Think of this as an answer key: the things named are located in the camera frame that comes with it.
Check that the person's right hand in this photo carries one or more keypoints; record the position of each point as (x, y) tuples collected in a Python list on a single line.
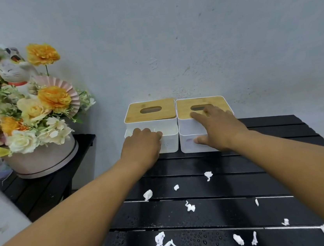
[(225, 131)]

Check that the person's left hand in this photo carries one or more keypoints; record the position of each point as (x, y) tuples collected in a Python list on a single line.
[(141, 149)]

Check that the person's right thumb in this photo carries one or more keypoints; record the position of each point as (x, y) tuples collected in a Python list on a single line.
[(201, 140)]

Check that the person's left fingers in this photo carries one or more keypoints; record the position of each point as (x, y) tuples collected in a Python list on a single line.
[(148, 133)]

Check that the white tissue box bamboo lid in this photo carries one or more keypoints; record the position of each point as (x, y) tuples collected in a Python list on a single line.
[(160, 109), (189, 127)]

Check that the person's left forearm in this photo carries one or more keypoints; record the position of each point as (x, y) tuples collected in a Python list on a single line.
[(74, 223)]

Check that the person's right forearm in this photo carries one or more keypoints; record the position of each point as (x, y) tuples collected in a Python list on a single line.
[(297, 169)]

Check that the pink pleated paper fan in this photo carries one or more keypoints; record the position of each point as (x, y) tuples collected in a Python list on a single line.
[(72, 92)]

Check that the scattered white tissue scraps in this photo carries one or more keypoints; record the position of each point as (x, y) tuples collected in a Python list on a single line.
[(160, 239)]

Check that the round pink flower box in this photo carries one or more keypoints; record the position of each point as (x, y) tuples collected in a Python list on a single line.
[(42, 159)]

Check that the artificial flower bouquet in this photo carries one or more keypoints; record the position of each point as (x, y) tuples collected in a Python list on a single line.
[(31, 114)]

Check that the black slatted side bench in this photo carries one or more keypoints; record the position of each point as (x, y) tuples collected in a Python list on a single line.
[(43, 192)]

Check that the white lucky cat figurine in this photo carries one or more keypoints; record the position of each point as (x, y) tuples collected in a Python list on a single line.
[(11, 70)]

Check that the grey panel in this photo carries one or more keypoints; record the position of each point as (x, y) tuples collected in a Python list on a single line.
[(2, 217)]

